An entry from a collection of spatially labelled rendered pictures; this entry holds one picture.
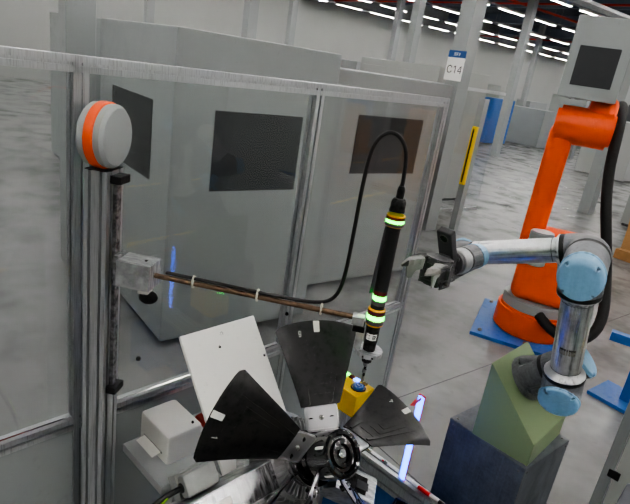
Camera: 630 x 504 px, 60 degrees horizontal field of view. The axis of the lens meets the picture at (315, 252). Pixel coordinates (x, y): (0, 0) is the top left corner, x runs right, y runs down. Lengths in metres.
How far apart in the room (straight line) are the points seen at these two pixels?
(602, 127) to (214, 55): 3.17
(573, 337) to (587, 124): 3.58
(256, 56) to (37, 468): 2.82
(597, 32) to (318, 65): 2.22
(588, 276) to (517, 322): 3.73
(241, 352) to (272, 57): 2.65
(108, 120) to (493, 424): 1.49
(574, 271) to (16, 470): 1.65
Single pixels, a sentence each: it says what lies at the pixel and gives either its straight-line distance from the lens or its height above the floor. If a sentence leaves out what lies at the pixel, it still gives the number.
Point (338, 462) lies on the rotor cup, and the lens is 1.42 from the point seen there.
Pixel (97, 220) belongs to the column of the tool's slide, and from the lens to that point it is 1.44.
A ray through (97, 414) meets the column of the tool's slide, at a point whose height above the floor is 1.10.
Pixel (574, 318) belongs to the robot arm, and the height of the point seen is 1.57.
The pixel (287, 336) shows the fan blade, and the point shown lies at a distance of 1.50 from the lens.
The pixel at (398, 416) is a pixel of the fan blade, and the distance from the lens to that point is 1.67.
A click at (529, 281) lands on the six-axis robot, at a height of 0.57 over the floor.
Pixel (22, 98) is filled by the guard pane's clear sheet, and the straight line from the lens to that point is 1.48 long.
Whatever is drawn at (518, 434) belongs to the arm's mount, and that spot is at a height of 1.09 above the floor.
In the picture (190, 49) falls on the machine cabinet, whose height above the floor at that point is 2.08.
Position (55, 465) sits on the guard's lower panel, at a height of 0.85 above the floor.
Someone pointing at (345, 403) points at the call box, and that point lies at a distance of 1.96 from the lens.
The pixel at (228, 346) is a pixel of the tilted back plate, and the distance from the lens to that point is 1.61.
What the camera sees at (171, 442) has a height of 0.95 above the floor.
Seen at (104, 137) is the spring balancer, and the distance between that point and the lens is 1.35.
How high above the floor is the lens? 2.12
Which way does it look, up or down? 19 degrees down
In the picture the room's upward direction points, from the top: 9 degrees clockwise
